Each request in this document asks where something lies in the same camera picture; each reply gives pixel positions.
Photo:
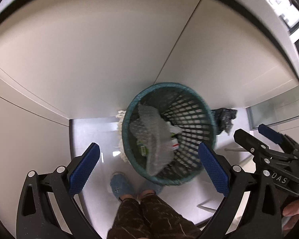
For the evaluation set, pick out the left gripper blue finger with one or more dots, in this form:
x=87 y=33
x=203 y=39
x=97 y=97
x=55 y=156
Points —
x=81 y=167
x=217 y=168

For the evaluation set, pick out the handheld left gripper finger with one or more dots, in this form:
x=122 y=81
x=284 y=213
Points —
x=271 y=134

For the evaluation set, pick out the green white small box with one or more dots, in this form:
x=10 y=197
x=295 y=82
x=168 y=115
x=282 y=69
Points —
x=143 y=150

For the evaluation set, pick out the bubble wrap sheet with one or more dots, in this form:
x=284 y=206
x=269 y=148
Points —
x=154 y=132

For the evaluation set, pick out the white tissue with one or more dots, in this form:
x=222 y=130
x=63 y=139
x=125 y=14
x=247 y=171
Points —
x=120 y=116

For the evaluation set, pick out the dark green trash basket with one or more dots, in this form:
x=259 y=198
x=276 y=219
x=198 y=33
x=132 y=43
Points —
x=188 y=115

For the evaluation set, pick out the person's right hand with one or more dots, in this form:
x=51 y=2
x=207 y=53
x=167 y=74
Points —
x=291 y=211

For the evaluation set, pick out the blue slipper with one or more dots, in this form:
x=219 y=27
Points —
x=121 y=187

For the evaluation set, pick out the black plastic bag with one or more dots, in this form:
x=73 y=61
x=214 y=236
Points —
x=223 y=118

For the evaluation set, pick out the person's patterned trouser legs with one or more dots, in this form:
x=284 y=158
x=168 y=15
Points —
x=151 y=217

